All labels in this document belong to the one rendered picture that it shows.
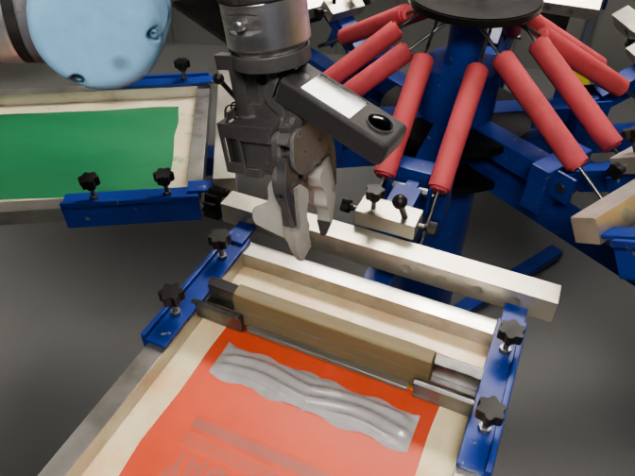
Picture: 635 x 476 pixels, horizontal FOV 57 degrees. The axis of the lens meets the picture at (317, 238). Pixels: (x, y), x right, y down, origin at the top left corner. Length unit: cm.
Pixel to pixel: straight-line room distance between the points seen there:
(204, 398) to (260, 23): 69
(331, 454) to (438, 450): 17
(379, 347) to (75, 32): 71
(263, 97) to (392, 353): 53
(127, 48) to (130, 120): 139
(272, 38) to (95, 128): 127
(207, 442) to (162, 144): 88
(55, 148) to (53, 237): 131
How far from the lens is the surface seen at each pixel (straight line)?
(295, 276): 117
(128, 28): 37
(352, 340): 97
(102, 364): 237
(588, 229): 112
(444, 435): 100
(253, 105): 56
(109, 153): 163
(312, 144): 57
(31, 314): 265
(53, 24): 37
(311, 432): 98
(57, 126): 180
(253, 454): 97
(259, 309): 102
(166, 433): 101
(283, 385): 102
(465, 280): 111
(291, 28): 52
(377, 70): 144
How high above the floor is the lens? 181
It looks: 42 degrees down
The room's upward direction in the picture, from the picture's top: straight up
